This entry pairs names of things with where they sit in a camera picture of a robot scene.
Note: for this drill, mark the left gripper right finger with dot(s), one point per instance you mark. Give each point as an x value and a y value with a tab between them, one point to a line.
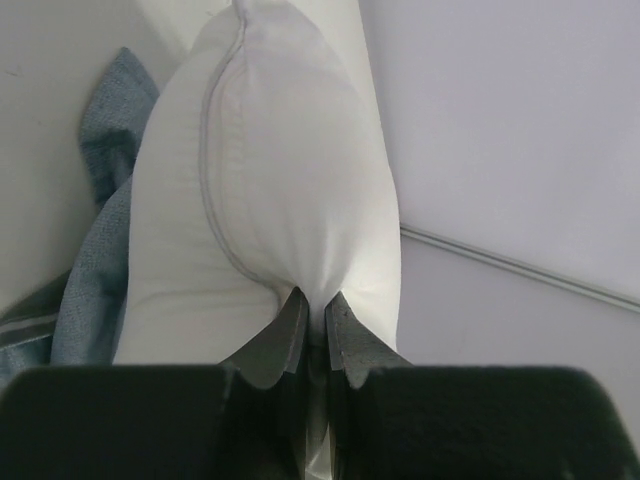
391	419

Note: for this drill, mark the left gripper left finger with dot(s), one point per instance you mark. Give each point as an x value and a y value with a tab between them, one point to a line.
241	419

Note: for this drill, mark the grey striped pillowcase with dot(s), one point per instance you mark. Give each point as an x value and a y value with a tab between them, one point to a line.
76	318

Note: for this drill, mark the white pillow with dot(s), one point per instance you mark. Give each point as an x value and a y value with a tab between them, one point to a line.
261	170

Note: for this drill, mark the left aluminium frame post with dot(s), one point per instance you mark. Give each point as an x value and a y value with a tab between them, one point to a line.
521	268

